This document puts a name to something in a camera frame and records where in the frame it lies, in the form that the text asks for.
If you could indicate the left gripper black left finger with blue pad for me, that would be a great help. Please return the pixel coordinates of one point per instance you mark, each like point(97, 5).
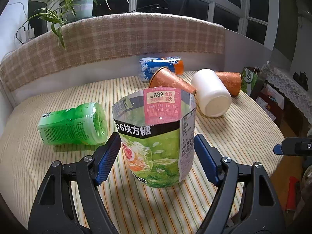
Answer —
point(68, 200)

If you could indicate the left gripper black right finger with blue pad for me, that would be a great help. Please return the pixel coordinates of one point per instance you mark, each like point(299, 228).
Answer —
point(245, 201)

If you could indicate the cut green label bottle cup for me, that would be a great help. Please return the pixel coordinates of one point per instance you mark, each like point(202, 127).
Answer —
point(157, 126)

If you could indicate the green plastic bottle cup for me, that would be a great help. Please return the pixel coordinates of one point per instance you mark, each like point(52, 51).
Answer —
point(85, 124)

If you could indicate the white plastic cup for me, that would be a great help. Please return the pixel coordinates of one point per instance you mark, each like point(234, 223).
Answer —
point(212, 96)

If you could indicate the orange paper cup far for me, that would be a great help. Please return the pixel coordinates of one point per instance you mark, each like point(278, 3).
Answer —
point(231, 80)

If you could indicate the orange paper cup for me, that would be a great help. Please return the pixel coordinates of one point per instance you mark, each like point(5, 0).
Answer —
point(231, 80)
point(163, 77)

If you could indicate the orange paper cup near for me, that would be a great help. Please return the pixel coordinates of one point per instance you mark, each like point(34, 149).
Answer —
point(163, 77)

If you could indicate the blue orange bottle cup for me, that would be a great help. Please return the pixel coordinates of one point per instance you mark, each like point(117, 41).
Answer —
point(149, 66)

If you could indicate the green paper bag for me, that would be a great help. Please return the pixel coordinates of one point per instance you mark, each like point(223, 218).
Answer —
point(249, 79)

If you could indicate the white lace cloth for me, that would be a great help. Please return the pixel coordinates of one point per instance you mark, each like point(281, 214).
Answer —
point(285, 83)

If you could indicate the white power strip with chargers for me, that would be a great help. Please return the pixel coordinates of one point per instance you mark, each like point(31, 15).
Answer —
point(23, 35)

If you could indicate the beige plaid sill cloth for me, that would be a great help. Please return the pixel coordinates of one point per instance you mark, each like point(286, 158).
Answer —
point(109, 37)

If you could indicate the potted spider plant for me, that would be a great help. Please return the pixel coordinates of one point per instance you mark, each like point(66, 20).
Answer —
point(62, 12)

